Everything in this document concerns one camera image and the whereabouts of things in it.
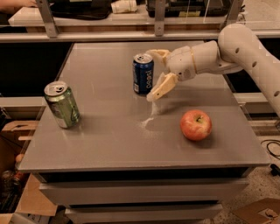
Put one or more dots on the grey drawer cabinet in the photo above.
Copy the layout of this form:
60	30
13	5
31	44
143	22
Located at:
127	160

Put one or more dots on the person hand top left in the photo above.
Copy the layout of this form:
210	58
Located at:
12	6

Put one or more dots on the blue pepsi can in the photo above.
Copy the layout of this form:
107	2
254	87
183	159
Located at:
142	67

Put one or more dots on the white paper cup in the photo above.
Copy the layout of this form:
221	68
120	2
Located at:
124	6

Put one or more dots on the cardboard box left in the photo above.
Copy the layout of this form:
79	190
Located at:
21	200

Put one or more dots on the cardboard piece bottom right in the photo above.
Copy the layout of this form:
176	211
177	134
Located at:
264	211

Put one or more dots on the black equipment box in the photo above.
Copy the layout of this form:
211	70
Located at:
196	8

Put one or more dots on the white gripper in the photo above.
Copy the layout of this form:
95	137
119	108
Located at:
181	65

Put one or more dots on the black bag on shelf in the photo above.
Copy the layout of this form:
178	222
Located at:
81	9

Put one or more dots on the red apple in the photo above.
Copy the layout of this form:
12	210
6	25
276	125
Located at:
196	125

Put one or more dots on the metal rail frame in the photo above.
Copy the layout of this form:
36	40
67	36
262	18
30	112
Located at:
261	16

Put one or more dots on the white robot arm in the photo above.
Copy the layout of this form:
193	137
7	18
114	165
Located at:
236	48

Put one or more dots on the green soda can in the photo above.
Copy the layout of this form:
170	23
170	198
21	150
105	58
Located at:
61	102

